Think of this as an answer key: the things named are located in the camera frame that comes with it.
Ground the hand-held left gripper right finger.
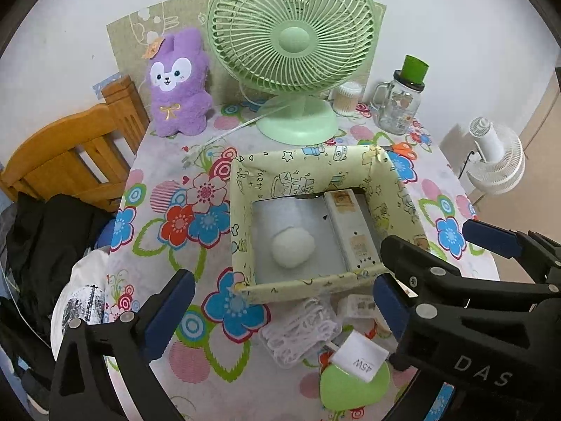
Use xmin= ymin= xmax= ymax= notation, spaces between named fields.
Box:
xmin=372 ymin=273 xmax=443 ymax=421

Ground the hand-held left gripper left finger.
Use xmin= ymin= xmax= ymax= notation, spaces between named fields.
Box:
xmin=50 ymin=268 xmax=196 ymax=421

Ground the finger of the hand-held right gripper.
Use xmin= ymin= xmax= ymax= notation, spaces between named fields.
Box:
xmin=380 ymin=234 xmax=561 ymax=304
xmin=461 ymin=218 xmax=561 ymax=281

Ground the white charger adapter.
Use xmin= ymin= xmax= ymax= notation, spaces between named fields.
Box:
xmin=332 ymin=331 xmax=388 ymax=382

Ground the bag of white floss picks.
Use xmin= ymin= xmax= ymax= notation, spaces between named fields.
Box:
xmin=258 ymin=298 xmax=340 ymax=367

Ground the yellow printed fabric box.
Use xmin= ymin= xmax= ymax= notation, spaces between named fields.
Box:
xmin=229 ymin=144 xmax=432 ymax=304

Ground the white rectangular device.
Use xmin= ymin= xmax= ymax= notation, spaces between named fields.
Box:
xmin=323 ymin=189 xmax=381 ymax=273

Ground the white floor fan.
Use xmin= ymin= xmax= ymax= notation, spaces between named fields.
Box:
xmin=466 ymin=116 xmax=527 ymax=194

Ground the white printed cloth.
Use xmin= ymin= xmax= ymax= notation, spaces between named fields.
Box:
xmin=50 ymin=250 xmax=110 ymax=362

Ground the green round case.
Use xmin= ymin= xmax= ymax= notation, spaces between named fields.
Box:
xmin=320 ymin=360 xmax=391 ymax=409

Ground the white soft ball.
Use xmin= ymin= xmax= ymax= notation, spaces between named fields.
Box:
xmin=271 ymin=226 xmax=315 ymax=269

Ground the floral tablecloth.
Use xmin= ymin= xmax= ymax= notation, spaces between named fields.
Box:
xmin=103 ymin=96 xmax=500 ymax=421

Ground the black cloth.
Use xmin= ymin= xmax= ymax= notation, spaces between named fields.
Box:
xmin=0 ymin=193 xmax=115 ymax=408

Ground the glass mug jar green lid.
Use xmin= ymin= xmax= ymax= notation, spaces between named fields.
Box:
xmin=370 ymin=55 xmax=431 ymax=135

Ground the cotton swab container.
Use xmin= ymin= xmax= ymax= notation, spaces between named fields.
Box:
xmin=333 ymin=82 xmax=364 ymax=117

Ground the wooden chair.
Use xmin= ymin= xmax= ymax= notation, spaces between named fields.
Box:
xmin=0 ymin=74 xmax=150 ymax=211

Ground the purple plush rabbit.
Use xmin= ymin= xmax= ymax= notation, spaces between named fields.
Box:
xmin=144 ymin=27 xmax=214 ymax=138

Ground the blue patterned strip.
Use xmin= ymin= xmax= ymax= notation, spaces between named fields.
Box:
xmin=93 ymin=71 xmax=120 ymax=91

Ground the green desk fan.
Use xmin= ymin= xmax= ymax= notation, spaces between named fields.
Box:
xmin=207 ymin=0 xmax=378 ymax=145

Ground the olive printed mat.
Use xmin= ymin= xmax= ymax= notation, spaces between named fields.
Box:
xmin=106 ymin=0 xmax=387 ymax=110

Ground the white fan power cable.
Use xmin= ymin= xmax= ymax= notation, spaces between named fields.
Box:
xmin=182 ymin=96 xmax=285 ymax=168

